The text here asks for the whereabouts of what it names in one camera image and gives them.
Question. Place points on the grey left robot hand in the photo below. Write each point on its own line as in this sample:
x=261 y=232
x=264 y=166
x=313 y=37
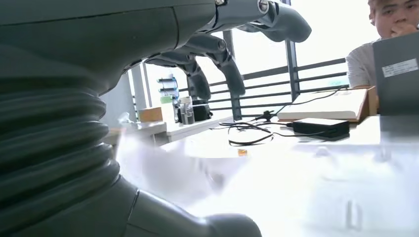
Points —
x=98 y=39

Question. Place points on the brown cardboard box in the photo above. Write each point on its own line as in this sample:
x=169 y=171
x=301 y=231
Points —
x=150 y=114

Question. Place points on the white bottle green label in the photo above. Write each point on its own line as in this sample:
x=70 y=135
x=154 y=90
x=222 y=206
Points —
x=167 y=111

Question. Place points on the clear plastic container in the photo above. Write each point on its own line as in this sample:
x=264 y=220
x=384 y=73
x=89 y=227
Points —
x=186 y=111

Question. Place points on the white side table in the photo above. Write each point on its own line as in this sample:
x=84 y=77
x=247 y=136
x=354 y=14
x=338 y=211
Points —
x=183 y=127

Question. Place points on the black box device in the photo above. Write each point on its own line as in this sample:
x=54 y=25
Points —
x=201 y=112

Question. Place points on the small orange piece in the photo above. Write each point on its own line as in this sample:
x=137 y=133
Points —
x=242 y=152

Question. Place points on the dark window railing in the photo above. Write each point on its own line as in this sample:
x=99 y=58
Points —
x=293 y=75

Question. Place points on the white open notebook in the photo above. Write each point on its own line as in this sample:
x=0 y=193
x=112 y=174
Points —
x=324 y=106

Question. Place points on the black power adapter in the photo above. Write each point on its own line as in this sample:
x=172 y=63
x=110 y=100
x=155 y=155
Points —
x=319 y=128

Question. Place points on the person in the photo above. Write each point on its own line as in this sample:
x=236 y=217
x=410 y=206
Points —
x=360 y=65

